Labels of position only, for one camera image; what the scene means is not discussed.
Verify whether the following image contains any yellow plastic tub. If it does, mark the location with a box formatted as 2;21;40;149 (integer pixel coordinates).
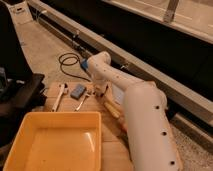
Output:
3;112;101;171

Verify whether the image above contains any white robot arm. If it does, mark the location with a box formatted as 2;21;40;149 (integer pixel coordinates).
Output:
87;51;183;171

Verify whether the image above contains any black chair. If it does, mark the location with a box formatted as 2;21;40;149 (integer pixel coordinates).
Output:
0;1;46;148

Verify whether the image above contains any metal window post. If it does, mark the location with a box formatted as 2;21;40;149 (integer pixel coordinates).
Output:
163;0;179;23

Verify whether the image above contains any blue power box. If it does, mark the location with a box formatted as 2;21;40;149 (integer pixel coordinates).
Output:
80;59;88;71

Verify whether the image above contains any light blue cloth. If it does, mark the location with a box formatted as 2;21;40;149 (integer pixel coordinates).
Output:
112;85;124;105

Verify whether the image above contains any black coiled cable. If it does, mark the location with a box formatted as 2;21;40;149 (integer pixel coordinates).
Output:
58;52;92;83

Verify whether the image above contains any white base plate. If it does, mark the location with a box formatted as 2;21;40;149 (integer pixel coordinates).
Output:
8;1;33;25

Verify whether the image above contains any blue sponge block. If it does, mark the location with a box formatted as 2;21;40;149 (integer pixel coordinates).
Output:
70;84;86;100

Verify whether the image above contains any brown wooden board eraser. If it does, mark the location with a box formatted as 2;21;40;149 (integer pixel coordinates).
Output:
94;88;106;98

